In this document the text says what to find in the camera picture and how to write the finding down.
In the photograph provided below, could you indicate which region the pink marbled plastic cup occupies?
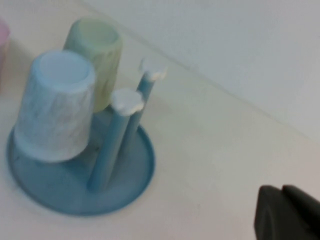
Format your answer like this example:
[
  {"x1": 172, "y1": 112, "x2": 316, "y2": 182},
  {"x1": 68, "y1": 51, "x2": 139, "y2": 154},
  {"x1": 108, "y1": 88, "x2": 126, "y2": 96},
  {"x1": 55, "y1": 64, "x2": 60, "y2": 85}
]
[{"x1": 0, "y1": 19, "x2": 11, "y2": 96}]

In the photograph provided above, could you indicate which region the blue marbled plastic cup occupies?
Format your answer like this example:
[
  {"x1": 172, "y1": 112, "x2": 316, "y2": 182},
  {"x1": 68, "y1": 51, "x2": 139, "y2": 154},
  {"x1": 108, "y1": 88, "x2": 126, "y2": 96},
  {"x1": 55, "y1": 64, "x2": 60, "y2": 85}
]
[{"x1": 13, "y1": 49, "x2": 97, "y2": 164}]

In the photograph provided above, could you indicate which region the green marbled plastic cup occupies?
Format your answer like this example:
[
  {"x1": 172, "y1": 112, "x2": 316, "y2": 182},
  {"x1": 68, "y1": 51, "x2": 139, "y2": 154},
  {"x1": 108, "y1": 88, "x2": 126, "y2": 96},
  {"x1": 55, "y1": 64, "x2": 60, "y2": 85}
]
[{"x1": 62, "y1": 17, "x2": 124, "y2": 113}]

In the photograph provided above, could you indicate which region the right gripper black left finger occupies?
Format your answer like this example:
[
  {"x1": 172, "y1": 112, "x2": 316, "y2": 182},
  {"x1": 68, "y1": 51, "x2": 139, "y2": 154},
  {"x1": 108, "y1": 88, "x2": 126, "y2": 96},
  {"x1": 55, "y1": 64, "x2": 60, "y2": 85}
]
[{"x1": 253, "y1": 185, "x2": 320, "y2": 240}]

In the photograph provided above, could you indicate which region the blue cup stand with posts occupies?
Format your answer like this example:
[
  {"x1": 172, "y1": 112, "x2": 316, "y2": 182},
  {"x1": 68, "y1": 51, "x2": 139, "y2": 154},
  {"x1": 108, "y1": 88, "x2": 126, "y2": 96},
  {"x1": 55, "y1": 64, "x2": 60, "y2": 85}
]
[{"x1": 6, "y1": 58, "x2": 168, "y2": 217}]

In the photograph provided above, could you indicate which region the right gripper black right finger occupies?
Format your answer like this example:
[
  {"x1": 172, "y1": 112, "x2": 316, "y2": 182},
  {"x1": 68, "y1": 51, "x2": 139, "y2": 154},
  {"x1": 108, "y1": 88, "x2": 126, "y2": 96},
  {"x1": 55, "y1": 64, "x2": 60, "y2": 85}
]
[{"x1": 282, "y1": 184, "x2": 320, "y2": 233}]

